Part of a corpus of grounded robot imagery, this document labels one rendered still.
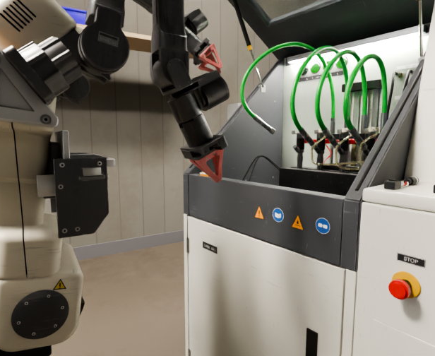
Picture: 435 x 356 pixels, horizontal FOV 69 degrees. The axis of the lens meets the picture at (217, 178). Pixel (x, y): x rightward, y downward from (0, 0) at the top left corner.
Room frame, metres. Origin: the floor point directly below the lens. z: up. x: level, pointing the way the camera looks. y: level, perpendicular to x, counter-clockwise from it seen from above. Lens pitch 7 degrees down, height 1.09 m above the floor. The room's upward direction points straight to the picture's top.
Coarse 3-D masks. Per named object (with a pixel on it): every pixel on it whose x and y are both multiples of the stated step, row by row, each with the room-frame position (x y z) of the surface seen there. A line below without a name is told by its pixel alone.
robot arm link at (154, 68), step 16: (160, 0) 0.61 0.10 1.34; (176, 0) 0.63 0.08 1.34; (160, 16) 0.61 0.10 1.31; (176, 16) 0.63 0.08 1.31; (160, 32) 0.61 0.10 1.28; (176, 32) 0.62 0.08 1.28; (160, 48) 0.60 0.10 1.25; (176, 48) 0.62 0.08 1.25; (160, 64) 0.61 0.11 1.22; (160, 80) 0.63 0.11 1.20
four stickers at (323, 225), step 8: (256, 208) 0.90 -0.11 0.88; (280, 208) 0.83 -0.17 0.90; (256, 216) 0.90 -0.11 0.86; (280, 216) 0.83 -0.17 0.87; (296, 216) 0.79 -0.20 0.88; (296, 224) 0.79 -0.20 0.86; (320, 224) 0.74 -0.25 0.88; (328, 224) 0.72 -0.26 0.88; (320, 232) 0.74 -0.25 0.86; (328, 232) 0.72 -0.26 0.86
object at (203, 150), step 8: (192, 120) 0.64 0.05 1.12; (200, 120) 0.65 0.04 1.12; (184, 128) 0.65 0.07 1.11; (192, 128) 0.64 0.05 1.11; (200, 128) 0.65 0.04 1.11; (208, 128) 0.67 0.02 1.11; (184, 136) 0.66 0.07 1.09; (192, 136) 0.65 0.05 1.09; (200, 136) 0.65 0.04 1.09; (208, 136) 0.66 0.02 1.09; (216, 136) 0.67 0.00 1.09; (224, 136) 0.65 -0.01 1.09; (192, 144) 0.66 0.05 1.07; (200, 144) 0.65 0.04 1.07; (208, 144) 0.63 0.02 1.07; (200, 152) 0.63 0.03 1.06
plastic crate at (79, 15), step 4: (64, 8) 2.25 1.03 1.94; (68, 8) 2.26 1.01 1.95; (72, 8) 2.27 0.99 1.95; (68, 12) 2.27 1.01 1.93; (72, 12) 2.28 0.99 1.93; (76, 12) 2.29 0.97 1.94; (80, 12) 2.30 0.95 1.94; (84, 12) 2.31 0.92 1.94; (72, 16) 2.28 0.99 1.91; (76, 16) 2.29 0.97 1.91; (80, 16) 2.30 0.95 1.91; (84, 16) 2.32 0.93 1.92; (76, 20) 2.29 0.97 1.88; (80, 20) 2.30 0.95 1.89; (84, 20) 2.31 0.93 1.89; (84, 24) 2.31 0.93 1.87
